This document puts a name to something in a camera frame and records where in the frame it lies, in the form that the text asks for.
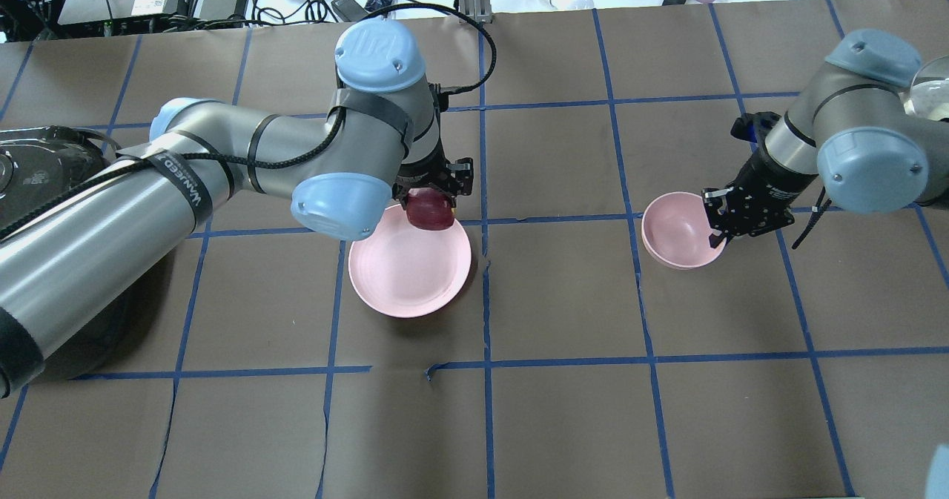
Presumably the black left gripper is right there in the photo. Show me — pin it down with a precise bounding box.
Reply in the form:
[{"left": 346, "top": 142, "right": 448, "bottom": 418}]
[{"left": 393, "top": 143, "right": 475, "bottom": 213}]

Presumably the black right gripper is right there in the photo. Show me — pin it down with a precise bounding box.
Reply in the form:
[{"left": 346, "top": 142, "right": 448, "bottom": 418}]
[{"left": 701, "top": 113, "right": 796, "bottom": 249}]

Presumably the red apple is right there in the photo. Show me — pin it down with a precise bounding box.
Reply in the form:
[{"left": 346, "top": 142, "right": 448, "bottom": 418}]
[{"left": 406, "top": 188, "right": 455, "bottom": 231}]

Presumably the pink bowl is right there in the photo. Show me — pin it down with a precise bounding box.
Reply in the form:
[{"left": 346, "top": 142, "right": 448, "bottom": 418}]
[{"left": 641, "top": 191, "right": 726, "bottom": 270}]

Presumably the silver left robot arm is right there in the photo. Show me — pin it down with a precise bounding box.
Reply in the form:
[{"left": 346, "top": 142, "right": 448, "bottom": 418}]
[{"left": 1, "top": 17, "right": 477, "bottom": 397}]

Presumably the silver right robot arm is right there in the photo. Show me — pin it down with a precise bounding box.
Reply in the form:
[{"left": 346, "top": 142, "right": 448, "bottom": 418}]
[{"left": 701, "top": 29, "right": 948, "bottom": 248}]

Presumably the pink plate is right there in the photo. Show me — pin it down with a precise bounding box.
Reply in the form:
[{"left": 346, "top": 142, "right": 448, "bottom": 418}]
[{"left": 347, "top": 205, "right": 474, "bottom": 319}]

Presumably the steel pot with yellow contents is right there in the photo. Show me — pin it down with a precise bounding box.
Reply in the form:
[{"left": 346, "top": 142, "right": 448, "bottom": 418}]
[{"left": 902, "top": 54, "right": 948, "bottom": 122}]

